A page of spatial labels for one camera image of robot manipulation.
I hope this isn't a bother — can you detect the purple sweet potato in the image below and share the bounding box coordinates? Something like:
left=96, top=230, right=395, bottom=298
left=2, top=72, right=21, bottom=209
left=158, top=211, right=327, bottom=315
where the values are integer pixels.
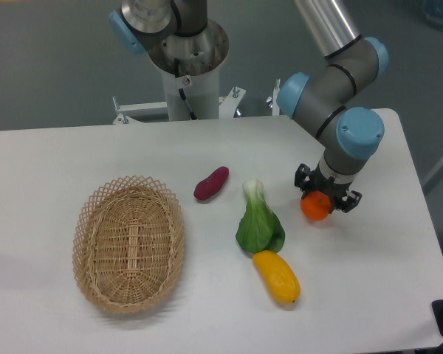
left=193, top=166, right=230, bottom=201

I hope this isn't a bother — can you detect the green bok choy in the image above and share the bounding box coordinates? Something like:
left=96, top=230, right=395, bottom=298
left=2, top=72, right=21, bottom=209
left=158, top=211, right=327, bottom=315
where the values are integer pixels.
left=236, top=178, right=285, bottom=254

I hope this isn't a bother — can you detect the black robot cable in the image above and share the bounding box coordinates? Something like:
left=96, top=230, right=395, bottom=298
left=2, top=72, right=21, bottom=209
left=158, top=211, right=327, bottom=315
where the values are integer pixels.
left=174, top=58, right=198, bottom=121

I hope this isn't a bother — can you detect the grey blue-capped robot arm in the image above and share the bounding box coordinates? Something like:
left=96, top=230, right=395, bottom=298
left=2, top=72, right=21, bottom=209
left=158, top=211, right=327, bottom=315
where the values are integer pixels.
left=109, top=1, right=388, bottom=212

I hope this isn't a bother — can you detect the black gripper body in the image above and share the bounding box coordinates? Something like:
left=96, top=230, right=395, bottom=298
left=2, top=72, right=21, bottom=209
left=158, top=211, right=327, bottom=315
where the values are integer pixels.
left=305, top=167, right=351, bottom=200

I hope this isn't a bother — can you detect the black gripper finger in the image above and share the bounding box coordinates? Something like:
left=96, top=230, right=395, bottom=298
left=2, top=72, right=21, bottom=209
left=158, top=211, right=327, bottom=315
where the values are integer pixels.
left=294, top=164, right=314, bottom=195
left=329, top=190, right=363, bottom=214

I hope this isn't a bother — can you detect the woven wicker basket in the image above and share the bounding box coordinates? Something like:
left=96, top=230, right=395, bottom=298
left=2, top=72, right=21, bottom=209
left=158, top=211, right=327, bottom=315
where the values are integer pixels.
left=72, top=176, right=185, bottom=315

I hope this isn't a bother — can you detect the orange fruit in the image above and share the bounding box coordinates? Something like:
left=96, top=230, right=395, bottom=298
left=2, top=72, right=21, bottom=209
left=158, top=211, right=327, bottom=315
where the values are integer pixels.
left=300, top=191, right=332, bottom=221

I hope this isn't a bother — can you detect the blue object top right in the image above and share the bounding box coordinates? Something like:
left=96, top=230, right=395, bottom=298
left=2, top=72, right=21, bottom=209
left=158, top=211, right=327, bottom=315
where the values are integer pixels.
left=422, top=0, right=443, bottom=32

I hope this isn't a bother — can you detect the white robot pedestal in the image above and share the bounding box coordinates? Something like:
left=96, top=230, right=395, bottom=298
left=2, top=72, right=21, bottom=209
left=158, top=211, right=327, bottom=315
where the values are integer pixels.
left=111, top=69, right=282, bottom=125

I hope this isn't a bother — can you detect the yellow mango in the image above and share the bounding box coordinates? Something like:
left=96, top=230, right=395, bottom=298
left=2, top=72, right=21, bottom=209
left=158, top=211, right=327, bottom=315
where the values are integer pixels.
left=253, top=250, right=301, bottom=305

